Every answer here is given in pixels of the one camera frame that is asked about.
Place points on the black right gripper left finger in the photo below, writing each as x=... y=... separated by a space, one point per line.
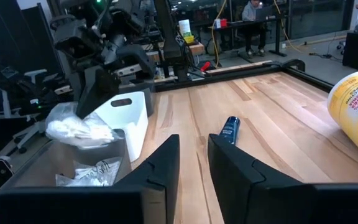
x=154 y=193

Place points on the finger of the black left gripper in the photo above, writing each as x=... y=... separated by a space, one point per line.
x=98 y=90
x=138 y=62

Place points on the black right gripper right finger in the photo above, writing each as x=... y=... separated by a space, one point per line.
x=244 y=193

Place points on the clear bag of cotton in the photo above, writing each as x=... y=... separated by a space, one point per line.
x=89 y=174
x=73 y=130

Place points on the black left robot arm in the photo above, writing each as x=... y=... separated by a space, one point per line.
x=129 y=18

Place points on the dark navy travel tube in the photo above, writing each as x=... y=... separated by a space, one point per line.
x=230 y=129

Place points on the white plastic bin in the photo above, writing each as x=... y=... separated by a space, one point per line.
x=129 y=124

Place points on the red hand tool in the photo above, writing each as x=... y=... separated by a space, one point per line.
x=206 y=66

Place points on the smoky transparent plastic bin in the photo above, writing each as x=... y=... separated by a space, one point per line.
x=73 y=155

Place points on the black room divider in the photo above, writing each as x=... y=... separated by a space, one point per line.
x=36 y=31

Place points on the red and white box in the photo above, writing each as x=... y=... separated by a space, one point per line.
x=221 y=23

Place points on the black office desk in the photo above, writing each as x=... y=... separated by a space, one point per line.
x=244 y=23

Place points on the person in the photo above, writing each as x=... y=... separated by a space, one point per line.
x=250 y=12

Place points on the grey laptop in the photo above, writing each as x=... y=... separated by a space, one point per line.
x=264 y=14

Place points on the yellow disinfecting wipes canister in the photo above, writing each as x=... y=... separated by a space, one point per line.
x=356 y=109

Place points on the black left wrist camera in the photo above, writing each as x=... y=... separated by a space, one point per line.
x=73 y=34

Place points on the black aluminium table frame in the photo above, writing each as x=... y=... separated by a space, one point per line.
x=228 y=74

